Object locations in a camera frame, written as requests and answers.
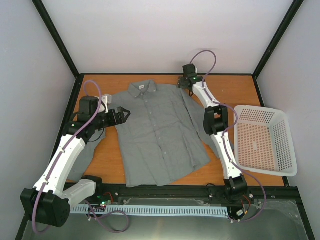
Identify grey button-up shirt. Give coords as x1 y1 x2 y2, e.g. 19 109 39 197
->
67 79 235 188

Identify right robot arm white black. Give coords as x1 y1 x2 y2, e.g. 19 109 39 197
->
177 63 248 202

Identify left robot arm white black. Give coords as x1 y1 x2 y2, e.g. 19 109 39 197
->
20 94 131 228

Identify white plastic perforated basket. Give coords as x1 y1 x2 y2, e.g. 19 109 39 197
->
234 105 298 177

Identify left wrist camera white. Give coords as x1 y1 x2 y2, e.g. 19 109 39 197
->
98 94 112 114

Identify light blue slotted cable duct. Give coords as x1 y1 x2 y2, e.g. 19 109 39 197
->
69 204 229 219

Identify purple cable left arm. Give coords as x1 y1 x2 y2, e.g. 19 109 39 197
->
31 80 129 234

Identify left black frame post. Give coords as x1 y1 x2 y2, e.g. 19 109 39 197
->
32 0 80 79

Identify black frame post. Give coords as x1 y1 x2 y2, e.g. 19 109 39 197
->
32 0 80 79
252 0 304 81

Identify right black frame post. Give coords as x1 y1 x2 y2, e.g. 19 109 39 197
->
252 0 304 81

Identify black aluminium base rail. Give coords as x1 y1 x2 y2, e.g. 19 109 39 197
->
85 184 302 206

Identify metal base plate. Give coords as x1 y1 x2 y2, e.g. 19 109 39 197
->
20 200 309 240

